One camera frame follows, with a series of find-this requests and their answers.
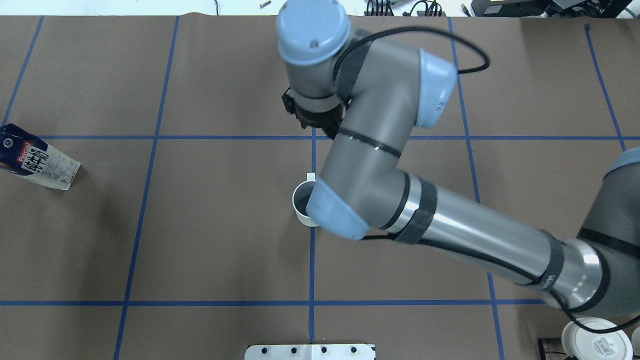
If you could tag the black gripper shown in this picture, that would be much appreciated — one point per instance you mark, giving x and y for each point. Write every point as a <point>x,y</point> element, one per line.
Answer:
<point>317,118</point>

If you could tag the white mug with handle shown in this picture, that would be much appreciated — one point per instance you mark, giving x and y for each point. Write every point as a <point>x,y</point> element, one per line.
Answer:
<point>300,198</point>

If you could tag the blue white milk carton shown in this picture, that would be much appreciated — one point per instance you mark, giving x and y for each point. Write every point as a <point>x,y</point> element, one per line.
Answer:
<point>27,156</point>

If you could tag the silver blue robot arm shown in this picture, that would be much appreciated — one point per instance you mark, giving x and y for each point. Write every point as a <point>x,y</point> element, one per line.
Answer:
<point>368,91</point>

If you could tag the white upturned cup right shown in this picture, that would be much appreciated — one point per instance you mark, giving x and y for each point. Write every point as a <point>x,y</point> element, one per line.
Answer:
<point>580,344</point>

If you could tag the white camera stand base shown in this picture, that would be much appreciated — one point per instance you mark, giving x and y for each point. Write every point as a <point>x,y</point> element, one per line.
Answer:
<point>336,351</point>

